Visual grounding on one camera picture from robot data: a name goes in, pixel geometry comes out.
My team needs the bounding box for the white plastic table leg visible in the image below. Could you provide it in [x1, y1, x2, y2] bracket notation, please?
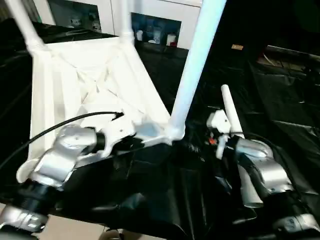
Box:
[4, 0, 48, 51]
[169, 0, 228, 141]
[119, 0, 136, 45]
[220, 84, 265, 209]

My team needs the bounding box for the white plastic table top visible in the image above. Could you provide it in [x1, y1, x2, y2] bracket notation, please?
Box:
[15, 34, 188, 184]

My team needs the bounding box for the black work mat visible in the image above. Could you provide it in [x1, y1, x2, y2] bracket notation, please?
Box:
[0, 17, 320, 240]

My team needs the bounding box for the plain white cup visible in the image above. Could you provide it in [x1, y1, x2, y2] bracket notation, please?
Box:
[166, 34, 178, 47]

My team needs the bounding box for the white patterned cup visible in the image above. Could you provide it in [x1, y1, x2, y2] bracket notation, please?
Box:
[151, 27, 163, 45]

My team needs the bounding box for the white sideboard cabinet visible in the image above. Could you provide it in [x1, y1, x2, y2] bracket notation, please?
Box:
[32, 0, 204, 49]

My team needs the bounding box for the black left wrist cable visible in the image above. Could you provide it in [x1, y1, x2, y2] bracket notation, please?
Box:
[0, 111, 125, 171]

